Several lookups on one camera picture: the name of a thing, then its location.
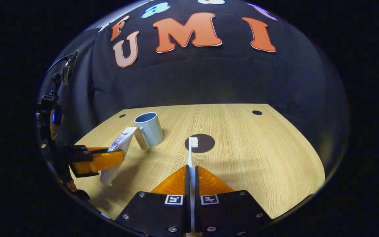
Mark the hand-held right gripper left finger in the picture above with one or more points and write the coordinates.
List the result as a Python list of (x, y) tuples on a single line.
[(187, 210)]

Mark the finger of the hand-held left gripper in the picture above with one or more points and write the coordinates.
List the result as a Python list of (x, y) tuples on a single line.
[(100, 161), (84, 148)]

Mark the light blue cup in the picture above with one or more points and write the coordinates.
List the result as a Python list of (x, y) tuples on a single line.
[(151, 131)]

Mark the wooden desktop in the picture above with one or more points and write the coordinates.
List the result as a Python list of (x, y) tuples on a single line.
[(258, 158)]

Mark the white toothpaste tube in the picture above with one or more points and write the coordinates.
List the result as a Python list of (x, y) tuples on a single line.
[(120, 141)]

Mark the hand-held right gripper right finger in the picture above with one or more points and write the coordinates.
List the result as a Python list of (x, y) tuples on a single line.
[(197, 210)]

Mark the white toothbrush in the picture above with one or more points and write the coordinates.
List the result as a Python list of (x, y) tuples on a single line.
[(191, 158)]

